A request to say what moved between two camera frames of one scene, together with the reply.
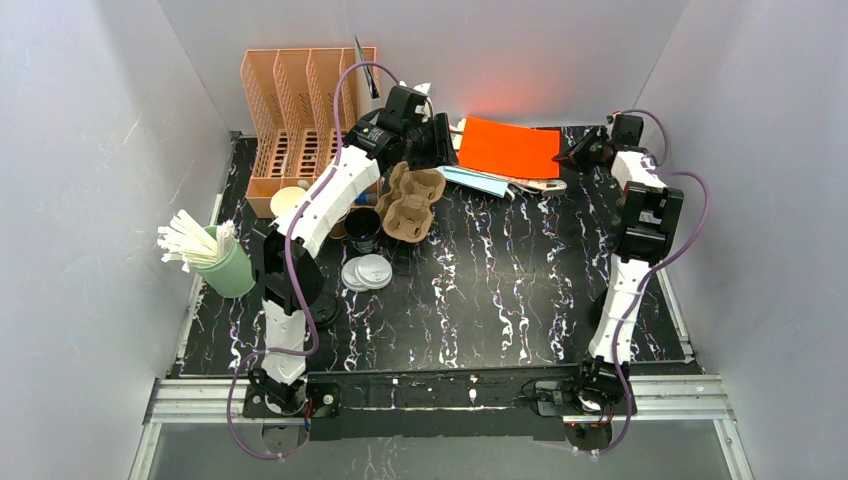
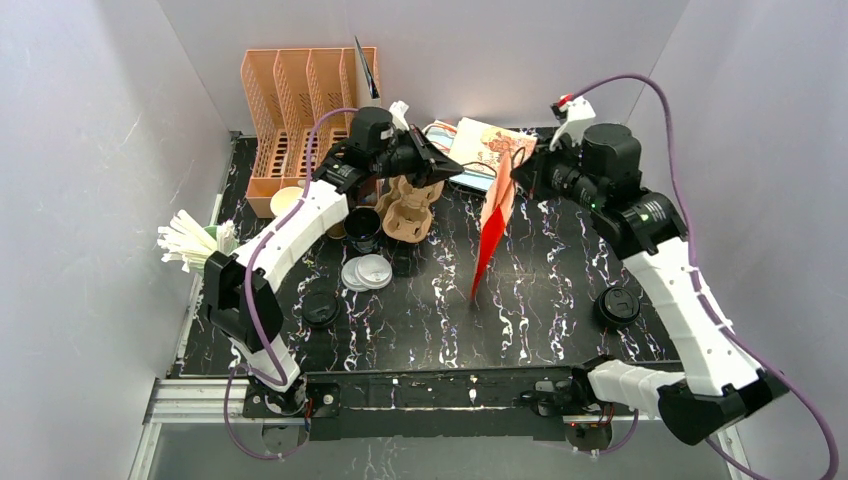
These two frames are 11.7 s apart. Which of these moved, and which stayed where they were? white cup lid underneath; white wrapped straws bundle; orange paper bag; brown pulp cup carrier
Moved: orange paper bag
Stayed: white wrapped straws bundle; white cup lid underneath; brown pulp cup carrier
